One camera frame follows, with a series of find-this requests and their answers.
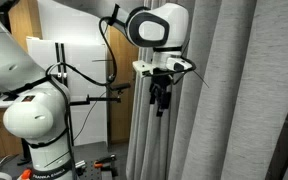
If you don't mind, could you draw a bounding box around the white panel board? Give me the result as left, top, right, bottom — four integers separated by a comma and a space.
25, 35, 109, 146

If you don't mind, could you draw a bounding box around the wooden door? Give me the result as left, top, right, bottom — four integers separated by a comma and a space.
105, 24, 140, 145

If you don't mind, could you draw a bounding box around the wooden base cabinet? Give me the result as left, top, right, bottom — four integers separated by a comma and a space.
0, 108, 26, 158

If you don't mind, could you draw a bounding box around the orange-handled black clamp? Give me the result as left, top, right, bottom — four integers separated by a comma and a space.
93, 153, 119, 170

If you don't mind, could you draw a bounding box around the thin black stand cable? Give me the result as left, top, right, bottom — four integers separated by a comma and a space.
72, 91, 108, 142

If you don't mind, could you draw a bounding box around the orange base fitting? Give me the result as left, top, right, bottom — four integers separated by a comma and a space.
20, 168, 34, 180

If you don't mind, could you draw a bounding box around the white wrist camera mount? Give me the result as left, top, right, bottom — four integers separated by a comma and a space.
132, 60, 156, 78

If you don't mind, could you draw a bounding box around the small silver clamp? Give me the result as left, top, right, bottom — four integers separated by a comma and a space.
74, 159, 87, 170

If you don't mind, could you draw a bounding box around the gray textured curtain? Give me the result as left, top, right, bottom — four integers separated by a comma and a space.
125, 0, 288, 180

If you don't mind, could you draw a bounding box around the wooden wall cabinet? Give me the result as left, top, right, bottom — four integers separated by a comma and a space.
7, 0, 44, 53

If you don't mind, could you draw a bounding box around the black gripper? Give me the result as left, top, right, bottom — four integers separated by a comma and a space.
149, 70, 174, 118

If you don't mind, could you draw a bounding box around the black perforated workbench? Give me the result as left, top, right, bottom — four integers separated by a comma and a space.
73, 159, 119, 180

